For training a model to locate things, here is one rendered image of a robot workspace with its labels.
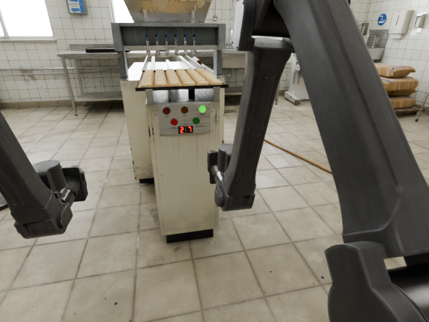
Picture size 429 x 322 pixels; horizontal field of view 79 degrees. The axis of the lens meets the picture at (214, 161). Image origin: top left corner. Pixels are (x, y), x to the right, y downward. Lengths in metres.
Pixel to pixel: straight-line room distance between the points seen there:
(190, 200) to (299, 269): 0.68
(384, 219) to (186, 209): 1.29
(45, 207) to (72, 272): 1.08
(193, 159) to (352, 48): 1.09
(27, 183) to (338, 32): 0.51
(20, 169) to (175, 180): 0.91
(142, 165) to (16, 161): 1.59
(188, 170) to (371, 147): 1.15
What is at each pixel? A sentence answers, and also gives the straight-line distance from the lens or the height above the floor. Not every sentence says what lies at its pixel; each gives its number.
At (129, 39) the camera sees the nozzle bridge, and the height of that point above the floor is 1.08.
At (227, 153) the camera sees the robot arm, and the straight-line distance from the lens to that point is 0.60.
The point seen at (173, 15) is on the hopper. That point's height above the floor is 1.23.
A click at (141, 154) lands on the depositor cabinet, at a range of 2.04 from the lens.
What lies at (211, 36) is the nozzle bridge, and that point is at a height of 1.10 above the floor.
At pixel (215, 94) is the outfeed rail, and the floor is 0.87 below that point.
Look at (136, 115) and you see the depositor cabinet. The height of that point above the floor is 0.60.
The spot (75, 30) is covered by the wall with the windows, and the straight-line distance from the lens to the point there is 5.08.
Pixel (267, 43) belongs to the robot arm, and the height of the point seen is 1.10.
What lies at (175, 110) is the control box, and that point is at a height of 0.81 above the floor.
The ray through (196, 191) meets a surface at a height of 0.36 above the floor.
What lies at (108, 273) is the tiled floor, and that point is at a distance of 1.56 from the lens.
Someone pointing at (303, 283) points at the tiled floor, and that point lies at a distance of 1.49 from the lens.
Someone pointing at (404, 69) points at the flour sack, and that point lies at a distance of 4.81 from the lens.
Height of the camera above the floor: 1.11
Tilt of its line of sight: 26 degrees down
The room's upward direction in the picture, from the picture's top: straight up
